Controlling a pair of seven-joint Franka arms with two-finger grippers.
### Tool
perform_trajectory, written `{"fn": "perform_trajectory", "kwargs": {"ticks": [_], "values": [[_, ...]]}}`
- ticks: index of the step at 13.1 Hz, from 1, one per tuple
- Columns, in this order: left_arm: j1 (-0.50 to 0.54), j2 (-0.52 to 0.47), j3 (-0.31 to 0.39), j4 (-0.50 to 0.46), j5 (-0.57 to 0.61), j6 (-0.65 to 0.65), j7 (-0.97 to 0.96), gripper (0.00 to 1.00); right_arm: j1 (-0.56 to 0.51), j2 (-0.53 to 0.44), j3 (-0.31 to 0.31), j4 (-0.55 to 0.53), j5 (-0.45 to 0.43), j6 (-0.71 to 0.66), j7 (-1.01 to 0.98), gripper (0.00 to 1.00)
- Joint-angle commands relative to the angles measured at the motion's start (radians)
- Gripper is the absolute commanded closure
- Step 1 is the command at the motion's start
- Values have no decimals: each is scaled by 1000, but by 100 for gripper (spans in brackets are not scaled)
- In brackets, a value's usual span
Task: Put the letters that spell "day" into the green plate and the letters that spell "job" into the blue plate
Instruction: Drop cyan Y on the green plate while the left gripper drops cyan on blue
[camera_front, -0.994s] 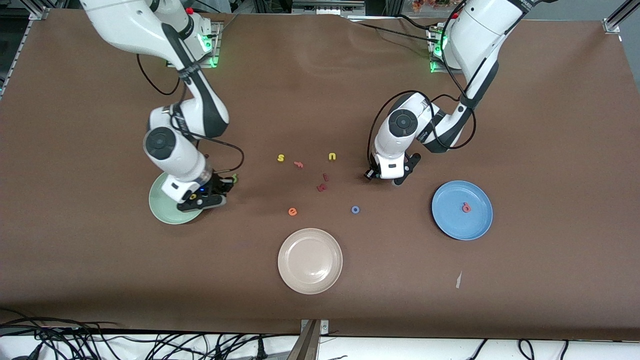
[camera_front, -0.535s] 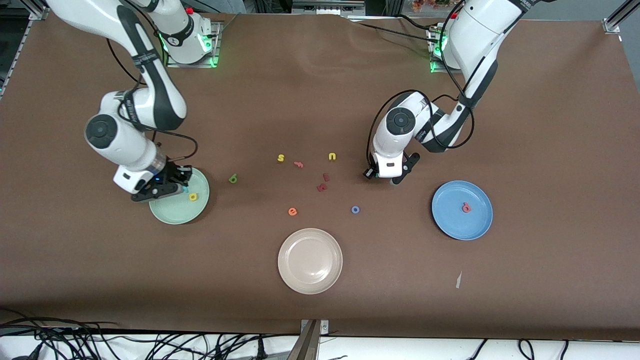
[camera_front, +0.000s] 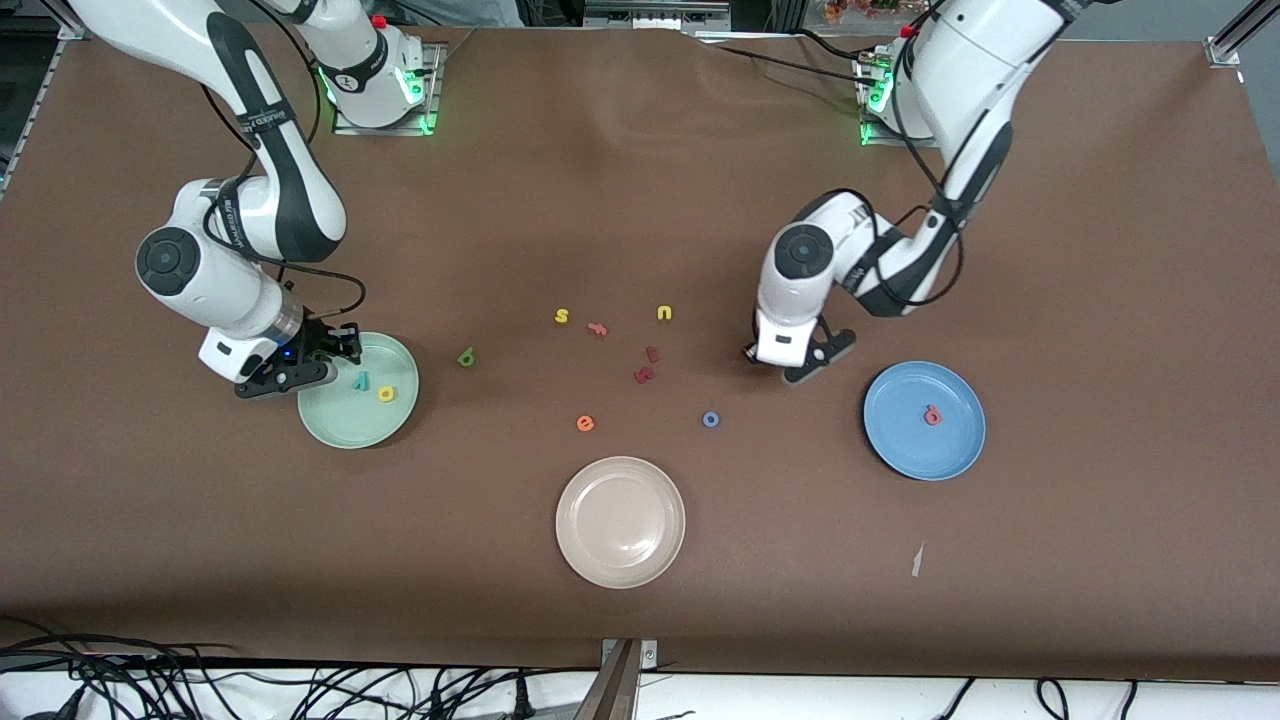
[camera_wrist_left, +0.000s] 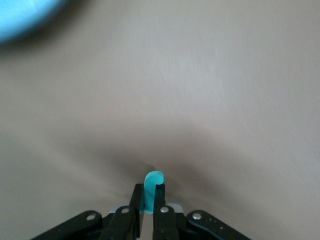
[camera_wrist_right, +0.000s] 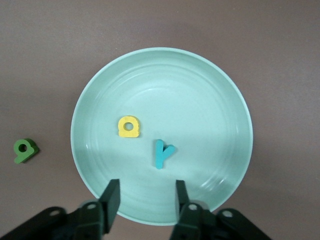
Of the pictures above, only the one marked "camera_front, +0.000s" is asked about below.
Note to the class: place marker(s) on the aluminium frame profile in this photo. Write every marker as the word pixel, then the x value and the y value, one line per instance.
pixel 1240 35

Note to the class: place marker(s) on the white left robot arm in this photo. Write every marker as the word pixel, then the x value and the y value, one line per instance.
pixel 800 290

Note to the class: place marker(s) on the beige plate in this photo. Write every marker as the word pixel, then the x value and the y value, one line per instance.
pixel 620 522

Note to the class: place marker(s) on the teal foam letter y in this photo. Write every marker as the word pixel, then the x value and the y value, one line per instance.
pixel 361 380

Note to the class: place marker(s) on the grey box behind table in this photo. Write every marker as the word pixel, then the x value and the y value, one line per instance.
pixel 655 12

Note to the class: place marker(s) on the pink foam letter p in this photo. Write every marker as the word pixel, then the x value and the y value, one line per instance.
pixel 932 416

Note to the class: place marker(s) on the metal bracket at table edge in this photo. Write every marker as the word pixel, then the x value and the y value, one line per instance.
pixel 615 690

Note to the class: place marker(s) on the white paper scrap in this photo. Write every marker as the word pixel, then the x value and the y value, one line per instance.
pixel 917 560

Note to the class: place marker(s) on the blue plate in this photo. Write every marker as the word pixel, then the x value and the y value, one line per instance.
pixel 925 445

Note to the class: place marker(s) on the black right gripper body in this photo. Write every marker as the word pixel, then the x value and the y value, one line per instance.
pixel 318 339

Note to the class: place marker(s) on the green plate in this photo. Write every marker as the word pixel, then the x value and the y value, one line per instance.
pixel 350 420

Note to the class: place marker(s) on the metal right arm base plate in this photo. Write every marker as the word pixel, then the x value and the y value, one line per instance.
pixel 433 80

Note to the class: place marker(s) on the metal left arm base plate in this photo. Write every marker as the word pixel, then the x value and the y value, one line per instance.
pixel 872 135

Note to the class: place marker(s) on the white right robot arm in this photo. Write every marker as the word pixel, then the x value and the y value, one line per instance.
pixel 200 270

